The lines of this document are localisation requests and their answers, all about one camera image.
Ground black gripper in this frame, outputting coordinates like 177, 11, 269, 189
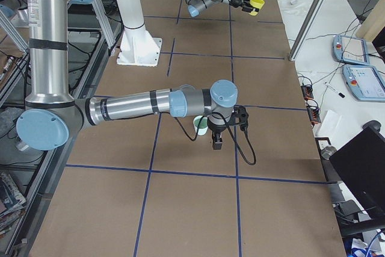
208, 120, 227, 150
230, 0, 256, 14

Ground yellow cup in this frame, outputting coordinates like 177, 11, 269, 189
249, 0, 265, 16

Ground light green cup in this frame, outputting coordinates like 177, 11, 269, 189
193, 116, 208, 136

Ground metal cup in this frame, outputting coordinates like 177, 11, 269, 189
320, 145, 337, 160

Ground stack of books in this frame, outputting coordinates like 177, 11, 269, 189
1, 170, 26, 235

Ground clear plastic bag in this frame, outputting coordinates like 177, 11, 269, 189
279, 0, 309, 16

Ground orange black connector block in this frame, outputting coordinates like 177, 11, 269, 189
301, 84, 321, 127

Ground upper teach pendant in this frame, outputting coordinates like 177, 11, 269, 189
333, 34, 370, 65

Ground teach pendant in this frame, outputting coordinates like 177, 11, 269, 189
333, 34, 370, 65
342, 64, 384, 102

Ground black marker pen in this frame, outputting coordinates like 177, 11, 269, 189
324, 82, 345, 98

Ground lower teach pendant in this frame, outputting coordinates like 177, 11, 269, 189
342, 64, 384, 102

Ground black monitor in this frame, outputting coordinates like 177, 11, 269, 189
330, 127, 384, 217

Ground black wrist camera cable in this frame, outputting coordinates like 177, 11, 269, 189
176, 112, 257, 166

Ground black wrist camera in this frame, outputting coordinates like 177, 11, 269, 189
233, 105, 249, 133

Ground aluminium frame post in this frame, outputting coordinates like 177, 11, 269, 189
289, 0, 325, 61

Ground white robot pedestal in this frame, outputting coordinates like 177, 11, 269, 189
117, 0, 162, 67

